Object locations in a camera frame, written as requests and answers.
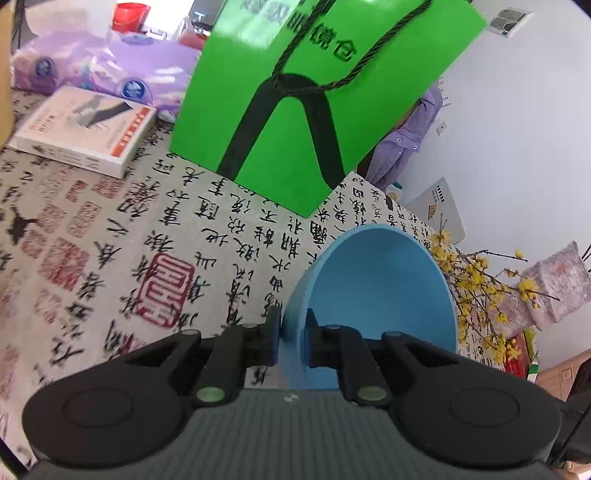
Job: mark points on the red box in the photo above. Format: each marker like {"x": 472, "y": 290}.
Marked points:
{"x": 513, "y": 364}

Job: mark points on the white book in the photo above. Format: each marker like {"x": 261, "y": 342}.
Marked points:
{"x": 60, "y": 134}

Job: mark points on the wall electrical panel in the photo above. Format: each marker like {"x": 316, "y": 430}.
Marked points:
{"x": 510, "y": 21}

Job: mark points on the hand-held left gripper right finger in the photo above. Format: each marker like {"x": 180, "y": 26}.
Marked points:
{"x": 314, "y": 346}

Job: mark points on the red bucket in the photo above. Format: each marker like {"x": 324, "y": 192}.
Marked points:
{"x": 131, "y": 16}

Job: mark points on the yellow flower branch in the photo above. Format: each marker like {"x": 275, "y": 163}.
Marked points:
{"x": 489, "y": 286}

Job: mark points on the green paper bag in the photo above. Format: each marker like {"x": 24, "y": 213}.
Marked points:
{"x": 378, "y": 115}

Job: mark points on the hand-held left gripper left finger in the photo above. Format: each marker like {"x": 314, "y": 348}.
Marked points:
{"x": 274, "y": 337}

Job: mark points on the purple tissue pack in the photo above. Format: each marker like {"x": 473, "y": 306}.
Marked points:
{"x": 152, "y": 69}

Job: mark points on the blue bowl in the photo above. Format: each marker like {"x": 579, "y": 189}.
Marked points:
{"x": 383, "y": 286}

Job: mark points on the purple jacket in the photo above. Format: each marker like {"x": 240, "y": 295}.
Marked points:
{"x": 406, "y": 138}

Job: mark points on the white cardboard box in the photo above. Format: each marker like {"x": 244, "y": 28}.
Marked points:
{"x": 443, "y": 217}

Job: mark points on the green and white box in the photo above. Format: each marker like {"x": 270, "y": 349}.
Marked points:
{"x": 533, "y": 369}

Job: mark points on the calligraphy printed tablecloth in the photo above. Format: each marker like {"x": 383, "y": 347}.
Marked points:
{"x": 92, "y": 230}

